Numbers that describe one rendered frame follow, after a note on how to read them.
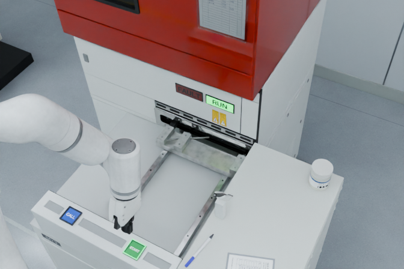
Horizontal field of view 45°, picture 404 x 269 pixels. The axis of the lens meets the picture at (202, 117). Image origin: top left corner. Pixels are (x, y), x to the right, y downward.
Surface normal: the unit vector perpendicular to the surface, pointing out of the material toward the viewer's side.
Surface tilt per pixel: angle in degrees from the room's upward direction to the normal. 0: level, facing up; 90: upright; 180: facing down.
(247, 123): 90
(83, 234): 0
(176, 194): 0
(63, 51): 0
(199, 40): 90
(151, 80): 90
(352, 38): 90
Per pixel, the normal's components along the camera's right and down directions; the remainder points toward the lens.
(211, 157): -0.04, -0.67
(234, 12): -0.48, 0.66
